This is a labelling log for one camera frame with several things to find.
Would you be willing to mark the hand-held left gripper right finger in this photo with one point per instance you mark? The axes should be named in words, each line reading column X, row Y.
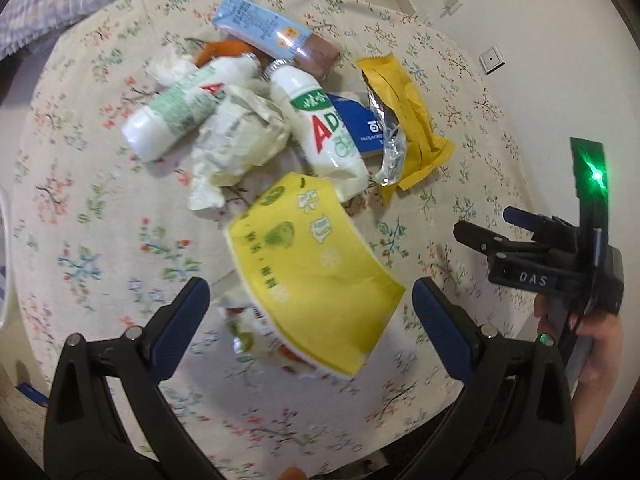
column 439, row 324

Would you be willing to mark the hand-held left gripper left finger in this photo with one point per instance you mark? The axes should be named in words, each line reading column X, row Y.
column 186, row 319

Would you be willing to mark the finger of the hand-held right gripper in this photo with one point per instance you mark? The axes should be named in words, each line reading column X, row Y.
column 477, row 240
column 520, row 217

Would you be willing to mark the crushed yellow paper cup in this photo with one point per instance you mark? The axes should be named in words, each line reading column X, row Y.
column 310, row 280

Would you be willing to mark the yellow foil-lined wrapper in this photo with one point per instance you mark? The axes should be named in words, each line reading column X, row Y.
column 412, row 110

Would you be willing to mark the blue plastic packet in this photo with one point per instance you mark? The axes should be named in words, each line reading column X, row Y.
column 357, row 125

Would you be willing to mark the white tissue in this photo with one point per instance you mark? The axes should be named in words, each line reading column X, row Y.
column 167, row 67

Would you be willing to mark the person's right hand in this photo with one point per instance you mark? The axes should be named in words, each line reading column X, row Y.
column 607, row 345

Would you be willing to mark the floral tablecloth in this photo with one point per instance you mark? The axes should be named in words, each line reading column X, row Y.
column 100, row 210

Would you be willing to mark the small blue flat piece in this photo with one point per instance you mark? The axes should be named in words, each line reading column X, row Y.
column 31, row 394

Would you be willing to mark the crumpled white paper wrapper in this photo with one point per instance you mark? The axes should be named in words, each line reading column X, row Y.
column 235, row 145

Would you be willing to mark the white bottle pale green label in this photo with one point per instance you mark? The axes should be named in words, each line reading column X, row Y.
column 170, row 115

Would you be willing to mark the white bottle green red label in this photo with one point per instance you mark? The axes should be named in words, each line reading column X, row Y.
column 310, row 115

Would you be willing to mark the white charger plug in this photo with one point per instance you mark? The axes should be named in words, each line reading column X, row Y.
column 452, row 5

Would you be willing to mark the orange peel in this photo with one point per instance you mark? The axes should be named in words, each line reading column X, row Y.
column 220, row 48

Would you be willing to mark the light blue brown drink carton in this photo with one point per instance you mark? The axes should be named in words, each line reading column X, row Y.
column 260, row 25

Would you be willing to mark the purple checked blanket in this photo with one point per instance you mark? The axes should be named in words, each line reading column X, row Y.
column 50, row 0

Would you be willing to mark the white wall socket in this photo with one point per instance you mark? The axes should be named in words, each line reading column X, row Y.
column 492, row 60

